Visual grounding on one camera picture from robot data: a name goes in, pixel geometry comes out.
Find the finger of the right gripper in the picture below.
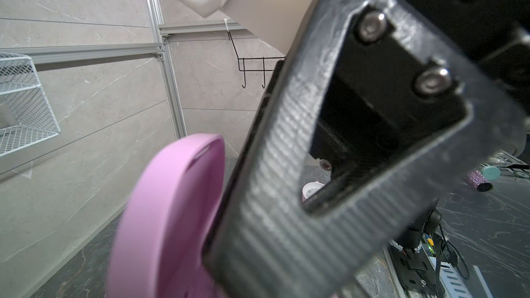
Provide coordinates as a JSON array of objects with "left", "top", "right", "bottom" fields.
[{"left": 204, "top": 0, "right": 528, "bottom": 297}]

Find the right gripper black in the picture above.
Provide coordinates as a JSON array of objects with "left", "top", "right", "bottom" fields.
[{"left": 308, "top": 6, "right": 467, "bottom": 199}]

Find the purple earbud charging case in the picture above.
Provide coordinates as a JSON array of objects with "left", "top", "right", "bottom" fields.
[{"left": 106, "top": 134, "right": 225, "bottom": 297}]

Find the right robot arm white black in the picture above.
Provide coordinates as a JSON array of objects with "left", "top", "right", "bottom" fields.
[{"left": 203, "top": 0, "right": 529, "bottom": 297}]

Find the glitter purple roller outside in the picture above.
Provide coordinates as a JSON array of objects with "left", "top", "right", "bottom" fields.
[{"left": 466, "top": 170, "right": 494, "bottom": 193}]

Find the black wire hook rack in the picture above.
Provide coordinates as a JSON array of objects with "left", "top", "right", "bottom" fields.
[{"left": 226, "top": 29, "right": 285, "bottom": 89}]

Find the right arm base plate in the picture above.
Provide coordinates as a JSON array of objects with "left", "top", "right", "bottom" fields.
[{"left": 386, "top": 208, "right": 456, "bottom": 298}]

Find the white wire mesh basket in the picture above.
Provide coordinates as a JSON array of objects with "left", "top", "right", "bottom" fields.
[{"left": 1, "top": 52, "right": 61, "bottom": 157}]

